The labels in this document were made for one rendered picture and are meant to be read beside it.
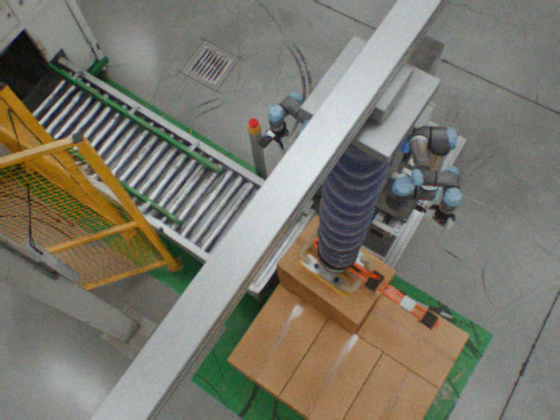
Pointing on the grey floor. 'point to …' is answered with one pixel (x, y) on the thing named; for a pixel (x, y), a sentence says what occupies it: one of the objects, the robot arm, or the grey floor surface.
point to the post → (257, 151)
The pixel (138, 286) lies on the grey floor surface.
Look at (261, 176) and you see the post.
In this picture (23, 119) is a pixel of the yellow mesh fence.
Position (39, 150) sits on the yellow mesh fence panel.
